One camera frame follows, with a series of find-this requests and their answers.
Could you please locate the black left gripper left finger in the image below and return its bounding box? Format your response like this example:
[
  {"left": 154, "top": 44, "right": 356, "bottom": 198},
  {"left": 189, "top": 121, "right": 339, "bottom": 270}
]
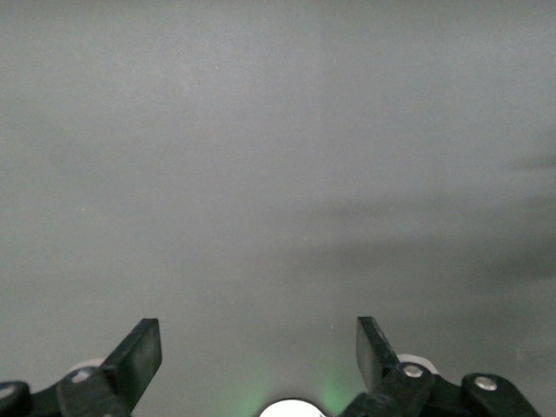
[{"left": 0, "top": 318, "right": 163, "bottom": 417}]

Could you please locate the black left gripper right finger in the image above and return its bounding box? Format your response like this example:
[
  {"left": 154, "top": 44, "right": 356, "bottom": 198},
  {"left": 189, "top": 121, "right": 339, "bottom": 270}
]
[{"left": 341, "top": 316, "right": 542, "bottom": 417}]

